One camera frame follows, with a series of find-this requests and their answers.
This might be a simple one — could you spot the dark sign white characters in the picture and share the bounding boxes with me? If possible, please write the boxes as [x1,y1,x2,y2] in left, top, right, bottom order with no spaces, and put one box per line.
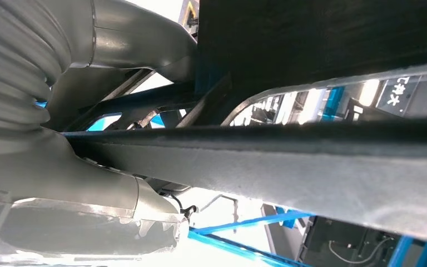
[375,75,423,118]

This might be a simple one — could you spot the blue metal shelf rack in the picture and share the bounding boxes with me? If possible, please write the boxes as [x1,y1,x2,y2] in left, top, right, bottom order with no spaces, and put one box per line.
[187,209,427,267]

